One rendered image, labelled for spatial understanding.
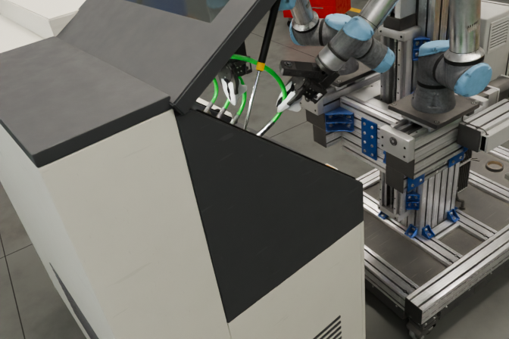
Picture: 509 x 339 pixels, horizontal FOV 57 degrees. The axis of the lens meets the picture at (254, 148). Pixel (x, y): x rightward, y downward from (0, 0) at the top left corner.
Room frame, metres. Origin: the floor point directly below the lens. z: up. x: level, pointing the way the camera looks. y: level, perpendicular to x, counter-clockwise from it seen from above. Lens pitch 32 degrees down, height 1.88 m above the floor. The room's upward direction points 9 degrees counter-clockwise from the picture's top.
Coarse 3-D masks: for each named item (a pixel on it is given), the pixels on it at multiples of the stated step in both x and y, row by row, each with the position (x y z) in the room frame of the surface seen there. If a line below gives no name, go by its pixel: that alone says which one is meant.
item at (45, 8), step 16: (0, 0) 1.93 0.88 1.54; (16, 0) 1.82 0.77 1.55; (32, 0) 1.77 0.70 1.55; (48, 0) 1.72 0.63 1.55; (64, 0) 1.68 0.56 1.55; (80, 0) 1.64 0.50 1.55; (16, 16) 1.79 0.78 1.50; (32, 16) 1.60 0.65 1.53; (48, 16) 1.49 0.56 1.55; (64, 16) 1.48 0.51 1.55; (48, 32) 1.49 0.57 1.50
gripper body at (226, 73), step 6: (240, 48) 1.38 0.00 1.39; (240, 54) 1.38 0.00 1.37; (246, 54) 1.39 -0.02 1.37; (234, 60) 1.37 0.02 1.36; (240, 60) 1.36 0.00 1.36; (228, 66) 1.34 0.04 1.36; (234, 66) 1.35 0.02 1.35; (240, 66) 1.37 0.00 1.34; (246, 66) 1.39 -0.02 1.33; (222, 72) 1.37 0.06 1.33; (228, 72) 1.34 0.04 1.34; (234, 72) 1.34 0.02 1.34; (240, 72) 1.37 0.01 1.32; (246, 72) 1.37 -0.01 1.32; (228, 78) 1.35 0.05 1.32
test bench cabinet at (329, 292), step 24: (360, 240) 1.19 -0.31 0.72; (312, 264) 1.06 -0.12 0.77; (336, 264) 1.12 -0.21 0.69; (360, 264) 1.19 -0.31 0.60; (288, 288) 1.00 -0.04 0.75; (312, 288) 1.06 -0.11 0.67; (336, 288) 1.12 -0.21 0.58; (360, 288) 1.19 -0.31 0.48; (264, 312) 0.94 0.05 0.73; (288, 312) 0.99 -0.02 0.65; (312, 312) 1.05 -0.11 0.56; (336, 312) 1.11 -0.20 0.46; (360, 312) 1.19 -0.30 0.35; (240, 336) 0.89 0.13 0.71; (264, 336) 0.94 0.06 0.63; (288, 336) 0.99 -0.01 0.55; (312, 336) 1.04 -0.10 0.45; (336, 336) 1.11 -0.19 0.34; (360, 336) 1.18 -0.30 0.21
